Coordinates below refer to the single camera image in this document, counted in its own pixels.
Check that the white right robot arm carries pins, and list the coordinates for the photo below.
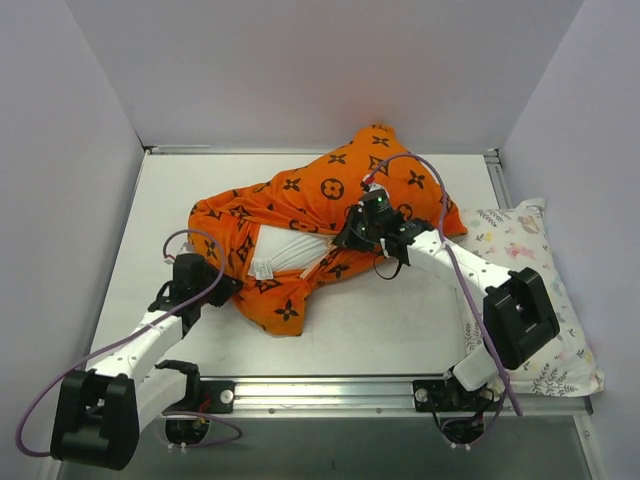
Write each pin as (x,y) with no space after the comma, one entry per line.
(511,308)

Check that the aluminium back frame rail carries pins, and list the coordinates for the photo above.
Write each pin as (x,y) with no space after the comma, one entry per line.
(168,150)

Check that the orange patterned plush pillowcase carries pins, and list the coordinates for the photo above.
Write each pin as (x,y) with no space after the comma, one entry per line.
(313,199)

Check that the aluminium right frame rail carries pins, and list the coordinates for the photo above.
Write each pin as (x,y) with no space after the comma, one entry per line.
(495,170)

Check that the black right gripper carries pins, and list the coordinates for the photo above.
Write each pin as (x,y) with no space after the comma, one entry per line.
(351,232)

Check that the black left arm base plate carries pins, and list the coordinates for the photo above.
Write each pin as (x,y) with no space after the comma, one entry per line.
(208,396)

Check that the aluminium frame rail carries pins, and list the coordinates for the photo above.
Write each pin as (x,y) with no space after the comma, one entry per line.
(168,150)
(495,170)
(320,395)

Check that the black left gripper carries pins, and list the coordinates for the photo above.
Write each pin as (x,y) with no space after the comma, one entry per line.
(220,288)

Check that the aluminium front frame rail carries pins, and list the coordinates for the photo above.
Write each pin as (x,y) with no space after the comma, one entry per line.
(320,395)

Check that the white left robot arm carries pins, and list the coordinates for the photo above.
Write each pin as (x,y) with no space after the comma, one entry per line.
(111,444)

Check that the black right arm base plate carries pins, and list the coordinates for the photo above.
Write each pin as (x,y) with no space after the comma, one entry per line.
(449,396)

